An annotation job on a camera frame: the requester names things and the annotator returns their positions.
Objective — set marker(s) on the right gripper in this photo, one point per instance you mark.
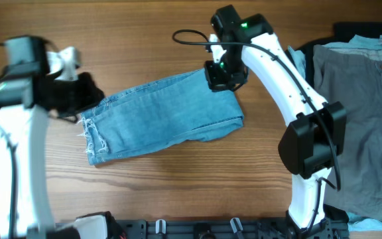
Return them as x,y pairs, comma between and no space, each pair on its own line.
215,82

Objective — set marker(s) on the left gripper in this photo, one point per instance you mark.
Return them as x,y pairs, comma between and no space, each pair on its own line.
89,96

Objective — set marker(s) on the light blue jeans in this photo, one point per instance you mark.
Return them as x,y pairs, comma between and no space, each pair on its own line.
153,116

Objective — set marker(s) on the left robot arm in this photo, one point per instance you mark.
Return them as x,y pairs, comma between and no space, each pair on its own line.
35,83

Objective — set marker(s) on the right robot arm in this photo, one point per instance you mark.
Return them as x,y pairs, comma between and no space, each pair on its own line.
314,135

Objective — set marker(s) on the black garment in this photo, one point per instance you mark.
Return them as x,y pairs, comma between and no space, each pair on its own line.
344,31

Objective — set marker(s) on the grey shorts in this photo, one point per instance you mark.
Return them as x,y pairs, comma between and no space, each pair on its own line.
356,82

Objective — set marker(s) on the light blue shirt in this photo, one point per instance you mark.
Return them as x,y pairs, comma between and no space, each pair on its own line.
302,58

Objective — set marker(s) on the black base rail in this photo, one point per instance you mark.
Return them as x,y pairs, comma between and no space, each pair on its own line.
265,228

